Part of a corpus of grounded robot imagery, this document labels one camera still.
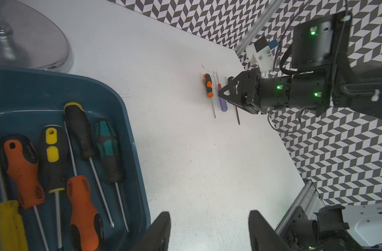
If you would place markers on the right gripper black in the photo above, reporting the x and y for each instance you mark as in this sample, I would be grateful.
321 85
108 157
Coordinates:
256 94

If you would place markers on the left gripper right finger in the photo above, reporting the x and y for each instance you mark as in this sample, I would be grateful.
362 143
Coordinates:
262 236

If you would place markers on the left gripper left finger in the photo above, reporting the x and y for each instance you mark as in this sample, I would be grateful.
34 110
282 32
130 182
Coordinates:
157 236

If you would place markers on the purple red screwdriver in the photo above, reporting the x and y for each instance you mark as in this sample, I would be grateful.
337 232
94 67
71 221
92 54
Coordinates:
223 103

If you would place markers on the orange black small screwdriver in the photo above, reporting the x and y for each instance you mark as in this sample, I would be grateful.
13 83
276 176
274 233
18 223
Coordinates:
208 84

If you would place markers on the orange black long screwdriver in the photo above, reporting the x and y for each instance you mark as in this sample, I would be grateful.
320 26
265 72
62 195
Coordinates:
86 226

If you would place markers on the green black screwdriver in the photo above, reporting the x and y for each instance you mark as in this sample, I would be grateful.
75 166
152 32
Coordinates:
107 142

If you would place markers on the black yellow long screwdriver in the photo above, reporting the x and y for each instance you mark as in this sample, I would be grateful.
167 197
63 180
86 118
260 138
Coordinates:
79 128

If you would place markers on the yellow slim screwdriver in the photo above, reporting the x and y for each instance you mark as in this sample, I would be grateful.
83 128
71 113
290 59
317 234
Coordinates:
12 232

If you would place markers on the orange handled screwdriver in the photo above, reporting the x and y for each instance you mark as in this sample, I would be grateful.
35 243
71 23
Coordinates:
21 163

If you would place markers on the teal plastic storage box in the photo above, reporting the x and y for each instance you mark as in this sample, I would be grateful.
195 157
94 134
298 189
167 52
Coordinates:
32 99

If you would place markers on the chrome glass holder stand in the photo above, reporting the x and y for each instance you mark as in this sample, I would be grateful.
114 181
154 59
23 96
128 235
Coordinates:
28 39

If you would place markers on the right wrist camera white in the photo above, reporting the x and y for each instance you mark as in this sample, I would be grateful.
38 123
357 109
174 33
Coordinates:
260 53

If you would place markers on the aluminium front rail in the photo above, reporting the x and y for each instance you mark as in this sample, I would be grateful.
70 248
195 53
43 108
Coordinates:
310 201

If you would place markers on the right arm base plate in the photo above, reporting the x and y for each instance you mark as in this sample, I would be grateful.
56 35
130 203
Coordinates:
329 232

